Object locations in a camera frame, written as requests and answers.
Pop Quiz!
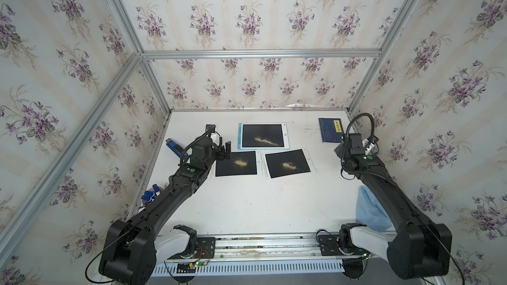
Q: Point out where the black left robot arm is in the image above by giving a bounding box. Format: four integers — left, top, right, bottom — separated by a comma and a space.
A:
98, 136, 231, 284

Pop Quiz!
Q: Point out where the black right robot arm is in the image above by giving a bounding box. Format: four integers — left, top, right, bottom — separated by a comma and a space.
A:
335, 129, 454, 280

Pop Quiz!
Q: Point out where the aluminium mounting rail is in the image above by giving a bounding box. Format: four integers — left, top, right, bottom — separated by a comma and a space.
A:
100, 231, 433, 265

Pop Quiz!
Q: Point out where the light blue cloth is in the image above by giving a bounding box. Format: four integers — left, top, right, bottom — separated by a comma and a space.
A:
356, 186, 393, 232

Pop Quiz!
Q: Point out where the pink pen cup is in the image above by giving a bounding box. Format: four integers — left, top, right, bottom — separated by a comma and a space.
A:
138, 184, 164, 210

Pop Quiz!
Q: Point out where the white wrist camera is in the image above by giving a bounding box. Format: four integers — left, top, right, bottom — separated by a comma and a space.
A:
205, 124, 222, 145
363, 136, 380, 155

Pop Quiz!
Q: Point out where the dark blue book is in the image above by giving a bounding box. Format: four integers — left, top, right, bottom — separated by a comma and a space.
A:
318, 117, 343, 143

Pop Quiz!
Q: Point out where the blue framed drawing tablet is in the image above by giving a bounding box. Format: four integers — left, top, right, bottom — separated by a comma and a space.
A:
237, 123, 290, 150

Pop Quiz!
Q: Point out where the white drawing tablet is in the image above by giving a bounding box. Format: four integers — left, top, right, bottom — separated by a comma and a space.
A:
215, 151, 261, 177
261, 148, 316, 179

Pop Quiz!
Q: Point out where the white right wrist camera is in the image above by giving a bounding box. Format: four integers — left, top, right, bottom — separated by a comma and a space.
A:
363, 136, 380, 155

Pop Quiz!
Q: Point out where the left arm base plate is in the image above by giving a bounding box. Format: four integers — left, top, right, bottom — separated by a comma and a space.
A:
166, 236, 217, 261

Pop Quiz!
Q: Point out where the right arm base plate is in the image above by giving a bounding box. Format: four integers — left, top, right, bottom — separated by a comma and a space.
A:
316, 234, 370, 257

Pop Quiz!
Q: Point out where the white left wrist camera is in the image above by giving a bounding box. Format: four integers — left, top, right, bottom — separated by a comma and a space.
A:
205, 124, 222, 145

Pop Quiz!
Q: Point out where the small green circuit board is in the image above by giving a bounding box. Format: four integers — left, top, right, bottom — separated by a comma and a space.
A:
176, 260, 209, 274

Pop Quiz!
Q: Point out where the white vented cable duct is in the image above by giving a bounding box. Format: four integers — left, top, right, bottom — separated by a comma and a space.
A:
151, 259, 345, 277

